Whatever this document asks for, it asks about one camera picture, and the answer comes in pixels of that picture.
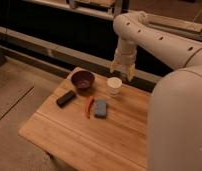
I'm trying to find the dark purple bowl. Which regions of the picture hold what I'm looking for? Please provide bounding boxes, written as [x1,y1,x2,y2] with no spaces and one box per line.
[71,70,95,90]

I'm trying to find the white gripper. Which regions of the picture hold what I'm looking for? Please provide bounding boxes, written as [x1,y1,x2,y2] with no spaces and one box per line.
[110,38,137,81]

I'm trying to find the long wooden shelf rail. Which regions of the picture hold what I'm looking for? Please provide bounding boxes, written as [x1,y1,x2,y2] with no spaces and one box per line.
[0,24,162,84]

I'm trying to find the white ceramic cup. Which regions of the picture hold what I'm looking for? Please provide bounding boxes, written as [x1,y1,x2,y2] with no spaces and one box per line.
[106,77,122,96]

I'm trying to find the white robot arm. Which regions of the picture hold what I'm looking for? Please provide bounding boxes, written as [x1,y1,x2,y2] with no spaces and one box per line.
[110,11,202,171]

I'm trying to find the black rectangular block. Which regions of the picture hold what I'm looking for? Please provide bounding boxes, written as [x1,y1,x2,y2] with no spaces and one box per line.
[56,90,76,107]

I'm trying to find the blue sponge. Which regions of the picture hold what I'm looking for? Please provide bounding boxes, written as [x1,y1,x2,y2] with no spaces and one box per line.
[94,99,107,118]

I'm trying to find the upper wooden shelf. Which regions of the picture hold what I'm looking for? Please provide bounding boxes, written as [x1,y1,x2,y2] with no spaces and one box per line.
[25,0,202,42]

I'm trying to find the wooden table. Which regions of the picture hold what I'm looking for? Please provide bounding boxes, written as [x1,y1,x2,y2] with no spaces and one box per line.
[19,75,150,171]

